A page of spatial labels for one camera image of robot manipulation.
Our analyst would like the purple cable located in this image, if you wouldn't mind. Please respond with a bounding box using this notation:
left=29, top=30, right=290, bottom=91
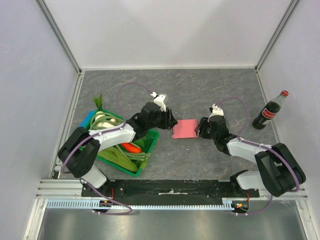
left=216, top=96, right=301, bottom=217
left=61, top=82, right=155, bottom=215

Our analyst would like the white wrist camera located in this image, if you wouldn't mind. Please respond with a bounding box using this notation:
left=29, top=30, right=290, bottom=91
left=150, top=91, right=167, bottom=112
left=208, top=103, right=224, bottom=118

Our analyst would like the green long beans bundle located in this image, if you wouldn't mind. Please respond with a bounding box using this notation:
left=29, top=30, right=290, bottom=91
left=89, top=111, right=124, bottom=130

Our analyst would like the orange carrot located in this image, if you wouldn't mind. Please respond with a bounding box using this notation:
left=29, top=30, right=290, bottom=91
left=120, top=142, right=143, bottom=154

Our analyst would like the blue flat board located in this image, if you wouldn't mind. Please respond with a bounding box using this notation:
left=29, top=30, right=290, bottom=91
left=79, top=110, right=97, bottom=129

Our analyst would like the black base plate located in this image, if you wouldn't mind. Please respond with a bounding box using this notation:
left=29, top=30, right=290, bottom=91
left=81, top=178, right=261, bottom=206

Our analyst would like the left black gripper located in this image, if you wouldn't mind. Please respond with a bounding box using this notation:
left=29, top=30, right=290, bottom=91
left=147, top=107, right=178, bottom=131

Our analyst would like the pink paper box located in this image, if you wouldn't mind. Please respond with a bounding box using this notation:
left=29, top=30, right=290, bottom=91
left=171, top=119, right=198, bottom=139

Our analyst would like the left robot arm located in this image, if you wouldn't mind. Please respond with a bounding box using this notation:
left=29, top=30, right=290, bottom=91
left=57, top=102, right=178, bottom=197

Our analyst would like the cola glass bottle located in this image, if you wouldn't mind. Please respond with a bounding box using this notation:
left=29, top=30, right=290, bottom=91
left=252, top=90, right=289, bottom=130

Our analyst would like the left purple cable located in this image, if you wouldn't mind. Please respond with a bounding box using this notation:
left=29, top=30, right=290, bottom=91
left=61, top=82, right=155, bottom=215

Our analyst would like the green leafy vegetable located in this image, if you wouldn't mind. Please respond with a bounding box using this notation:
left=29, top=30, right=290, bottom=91
left=98, top=140, right=151, bottom=173

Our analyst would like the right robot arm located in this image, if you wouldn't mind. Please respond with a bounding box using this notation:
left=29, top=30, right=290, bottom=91
left=195, top=115, right=306, bottom=197

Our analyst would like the green plastic basket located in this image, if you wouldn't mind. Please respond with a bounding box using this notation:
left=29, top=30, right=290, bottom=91
left=96, top=110, right=159, bottom=177

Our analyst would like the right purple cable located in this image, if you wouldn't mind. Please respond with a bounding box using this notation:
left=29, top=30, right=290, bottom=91
left=216, top=96, right=301, bottom=217

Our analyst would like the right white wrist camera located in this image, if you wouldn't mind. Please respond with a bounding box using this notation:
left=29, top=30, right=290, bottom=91
left=208, top=103, right=224, bottom=118

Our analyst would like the grey cable duct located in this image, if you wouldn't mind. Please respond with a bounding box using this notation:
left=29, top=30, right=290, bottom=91
left=46, top=199, right=235, bottom=211

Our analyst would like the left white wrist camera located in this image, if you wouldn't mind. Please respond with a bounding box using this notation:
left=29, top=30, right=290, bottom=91
left=150, top=91, right=167, bottom=112

